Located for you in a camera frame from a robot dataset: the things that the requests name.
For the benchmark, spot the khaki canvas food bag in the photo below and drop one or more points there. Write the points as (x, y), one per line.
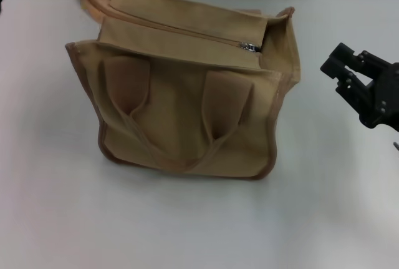
(187, 110)

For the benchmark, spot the metal zipper pull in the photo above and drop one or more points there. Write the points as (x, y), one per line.
(249, 46)

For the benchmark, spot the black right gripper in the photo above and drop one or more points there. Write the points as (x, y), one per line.
(386, 94)

